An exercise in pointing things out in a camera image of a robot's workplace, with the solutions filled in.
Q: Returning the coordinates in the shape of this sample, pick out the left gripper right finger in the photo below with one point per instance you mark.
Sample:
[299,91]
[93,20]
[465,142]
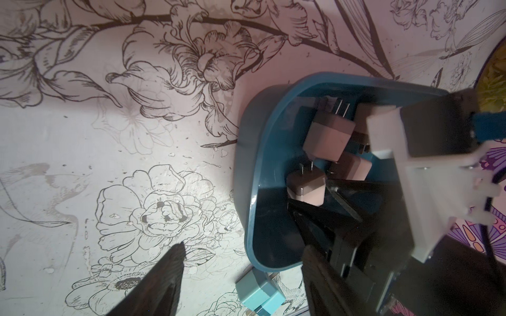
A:
[327,293]

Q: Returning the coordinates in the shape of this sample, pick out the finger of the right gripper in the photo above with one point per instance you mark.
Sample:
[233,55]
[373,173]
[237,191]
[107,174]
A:
[362,199]
[330,233]

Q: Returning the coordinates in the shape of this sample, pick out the teal plug far left rear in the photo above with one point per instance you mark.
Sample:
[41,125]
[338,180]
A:
[259,293]

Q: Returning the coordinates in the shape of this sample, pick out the teal storage box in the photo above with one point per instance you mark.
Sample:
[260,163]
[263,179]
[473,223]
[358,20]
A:
[272,130]

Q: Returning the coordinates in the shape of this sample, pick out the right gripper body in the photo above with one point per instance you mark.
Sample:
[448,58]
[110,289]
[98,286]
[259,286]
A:
[436,146]

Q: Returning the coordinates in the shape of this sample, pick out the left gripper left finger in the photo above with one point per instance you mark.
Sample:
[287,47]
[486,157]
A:
[159,291]

